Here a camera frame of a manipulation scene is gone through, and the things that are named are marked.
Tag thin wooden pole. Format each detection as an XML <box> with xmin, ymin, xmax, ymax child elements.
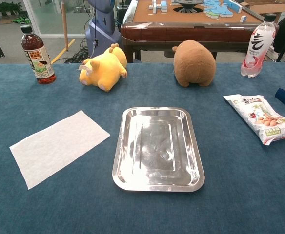
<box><xmin>61</xmin><ymin>0</ymin><xmax>69</xmax><ymax>52</ymax></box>

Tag blue mahjong tile heap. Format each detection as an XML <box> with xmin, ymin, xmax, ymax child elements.
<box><xmin>203</xmin><ymin>0</ymin><xmax>236</xmax><ymax>20</ymax></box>

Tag black mahjong table hub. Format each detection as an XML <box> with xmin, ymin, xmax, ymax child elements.
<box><xmin>173</xmin><ymin>0</ymin><xmax>204</xmax><ymax>13</ymax></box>

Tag white nut snack bag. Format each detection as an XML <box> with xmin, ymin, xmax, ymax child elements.
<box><xmin>223</xmin><ymin>94</ymin><xmax>285</xmax><ymax>146</ymax></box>

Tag brown wooden mahjong table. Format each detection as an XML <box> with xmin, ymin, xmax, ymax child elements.
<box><xmin>120</xmin><ymin>0</ymin><xmax>280</xmax><ymax>63</ymax></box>

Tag brown capybara plush toy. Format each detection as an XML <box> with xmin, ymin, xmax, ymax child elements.
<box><xmin>172</xmin><ymin>40</ymin><xmax>217</xmax><ymax>88</ymax></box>

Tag brown cardboard box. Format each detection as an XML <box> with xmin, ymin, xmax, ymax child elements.
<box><xmin>242</xmin><ymin>0</ymin><xmax>285</xmax><ymax>17</ymax></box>

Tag green potted plants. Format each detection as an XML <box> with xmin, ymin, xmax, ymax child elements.
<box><xmin>0</xmin><ymin>1</ymin><xmax>23</xmax><ymax>18</ymax></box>

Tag brown tea bottle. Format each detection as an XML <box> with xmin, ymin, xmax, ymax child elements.
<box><xmin>20</xmin><ymin>24</ymin><xmax>57</xmax><ymax>85</ymax></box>

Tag white paper towel sheet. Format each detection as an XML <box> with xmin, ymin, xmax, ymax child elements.
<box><xmin>9</xmin><ymin>110</ymin><xmax>111</xmax><ymax>190</ymax></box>

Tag black floor cable tangle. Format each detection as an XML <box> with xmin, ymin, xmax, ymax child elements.
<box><xmin>64</xmin><ymin>38</ymin><xmax>94</xmax><ymax>64</ymax></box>

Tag dangling cable with black plug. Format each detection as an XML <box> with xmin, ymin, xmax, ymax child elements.
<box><xmin>92</xmin><ymin>0</ymin><xmax>99</xmax><ymax>47</ymax></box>

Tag stacked blue mahjong tiles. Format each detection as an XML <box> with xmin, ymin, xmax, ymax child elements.
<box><xmin>148</xmin><ymin>0</ymin><xmax>169</xmax><ymax>13</ymax></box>

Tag yellow plush toy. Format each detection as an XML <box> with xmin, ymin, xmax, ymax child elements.
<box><xmin>78</xmin><ymin>43</ymin><xmax>128</xmax><ymax>93</ymax></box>

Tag blue felt table cover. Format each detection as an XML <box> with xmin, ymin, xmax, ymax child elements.
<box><xmin>0</xmin><ymin>62</ymin><xmax>285</xmax><ymax>234</ymax></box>

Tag clear pink-label water bottle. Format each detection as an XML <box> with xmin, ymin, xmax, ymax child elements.
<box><xmin>240</xmin><ymin>13</ymin><xmax>277</xmax><ymax>78</ymax></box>

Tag silver metal tray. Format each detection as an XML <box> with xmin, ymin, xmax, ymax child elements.
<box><xmin>112</xmin><ymin>107</ymin><xmax>205</xmax><ymax>193</ymax></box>

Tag blue grey machine pedestal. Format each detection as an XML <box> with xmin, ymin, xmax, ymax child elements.
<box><xmin>85</xmin><ymin>0</ymin><xmax>122</xmax><ymax>58</ymax></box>

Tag long blue mahjong tile row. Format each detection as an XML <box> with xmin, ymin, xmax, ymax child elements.
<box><xmin>224</xmin><ymin>0</ymin><xmax>243</xmax><ymax>13</ymax></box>

